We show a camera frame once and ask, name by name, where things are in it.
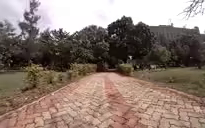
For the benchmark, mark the pale kerb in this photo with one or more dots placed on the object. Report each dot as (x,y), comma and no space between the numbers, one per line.
(30,104)

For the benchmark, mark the row of bushes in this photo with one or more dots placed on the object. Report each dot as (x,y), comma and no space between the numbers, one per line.
(53,75)

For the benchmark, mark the grass lawn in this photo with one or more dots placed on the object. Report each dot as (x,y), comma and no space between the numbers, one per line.
(186,78)
(3,83)

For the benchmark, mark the grey building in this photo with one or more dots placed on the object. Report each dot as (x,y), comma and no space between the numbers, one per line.
(171,31)

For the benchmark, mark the red brick path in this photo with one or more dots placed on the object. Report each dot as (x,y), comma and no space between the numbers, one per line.
(100,103)

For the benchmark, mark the bare tree branches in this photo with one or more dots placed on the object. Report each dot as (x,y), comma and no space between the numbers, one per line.
(194,7)

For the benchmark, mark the green bush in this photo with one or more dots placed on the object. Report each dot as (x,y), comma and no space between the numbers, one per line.
(125,68)

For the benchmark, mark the wood of trees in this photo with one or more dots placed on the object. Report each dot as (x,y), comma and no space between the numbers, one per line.
(90,43)

